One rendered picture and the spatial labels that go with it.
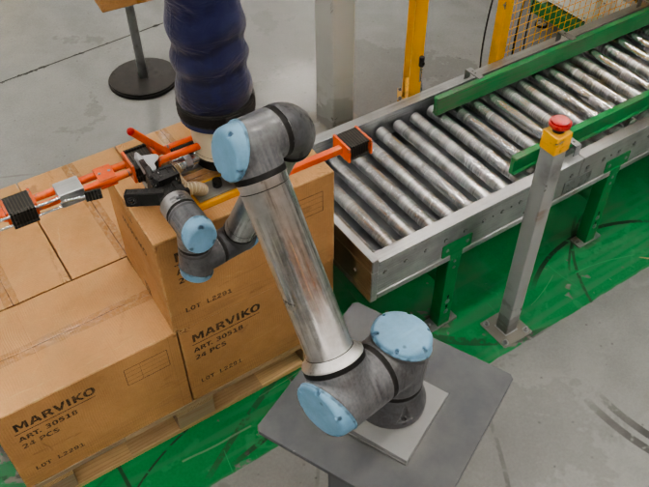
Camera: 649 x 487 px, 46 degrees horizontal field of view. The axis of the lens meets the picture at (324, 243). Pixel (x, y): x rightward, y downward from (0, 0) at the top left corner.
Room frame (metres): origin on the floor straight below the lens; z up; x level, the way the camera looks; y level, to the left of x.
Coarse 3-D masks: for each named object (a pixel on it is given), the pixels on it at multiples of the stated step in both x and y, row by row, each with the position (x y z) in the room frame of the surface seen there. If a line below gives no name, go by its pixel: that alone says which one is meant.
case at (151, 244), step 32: (320, 192) 1.76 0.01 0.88; (128, 224) 1.67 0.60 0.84; (160, 224) 1.56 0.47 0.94; (320, 224) 1.75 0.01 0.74; (128, 256) 1.78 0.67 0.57; (160, 256) 1.48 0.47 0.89; (256, 256) 1.63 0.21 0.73; (320, 256) 1.75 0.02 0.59; (160, 288) 1.49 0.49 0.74; (192, 288) 1.52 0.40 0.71; (224, 288) 1.57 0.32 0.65; (256, 288) 1.63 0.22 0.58; (192, 320) 1.51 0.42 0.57
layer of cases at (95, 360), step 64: (0, 192) 2.15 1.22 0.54; (0, 256) 1.82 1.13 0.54; (64, 256) 1.81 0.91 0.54; (0, 320) 1.53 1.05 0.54; (64, 320) 1.53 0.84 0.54; (128, 320) 1.53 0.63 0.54; (256, 320) 1.63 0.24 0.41; (0, 384) 1.29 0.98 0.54; (64, 384) 1.29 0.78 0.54; (128, 384) 1.37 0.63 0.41; (192, 384) 1.48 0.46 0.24; (64, 448) 1.23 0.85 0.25
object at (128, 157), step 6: (144, 144) 1.73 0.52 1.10; (126, 150) 1.70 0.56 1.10; (132, 150) 1.71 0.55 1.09; (138, 150) 1.71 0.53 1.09; (144, 150) 1.71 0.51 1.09; (150, 150) 1.70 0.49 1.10; (126, 156) 1.67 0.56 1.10; (132, 156) 1.69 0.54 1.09; (126, 162) 1.66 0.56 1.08; (132, 162) 1.66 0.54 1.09; (156, 162) 1.65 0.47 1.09; (126, 168) 1.68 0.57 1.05; (132, 168) 1.62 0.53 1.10; (138, 168) 1.62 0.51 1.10; (156, 168) 1.66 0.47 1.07; (132, 174) 1.63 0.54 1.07; (138, 174) 1.63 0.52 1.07; (138, 180) 1.62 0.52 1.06; (144, 180) 1.63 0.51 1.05
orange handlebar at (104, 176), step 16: (176, 144) 1.75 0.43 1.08; (192, 144) 1.75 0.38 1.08; (160, 160) 1.68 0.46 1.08; (304, 160) 1.66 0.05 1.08; (320, 160) 1.68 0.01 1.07; (96, 176) 1.60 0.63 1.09; (112, 176) 1.60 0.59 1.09; (128, 176) 1.63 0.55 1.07; (48, 192) 1.55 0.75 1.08; (0, 208) 1.48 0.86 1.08
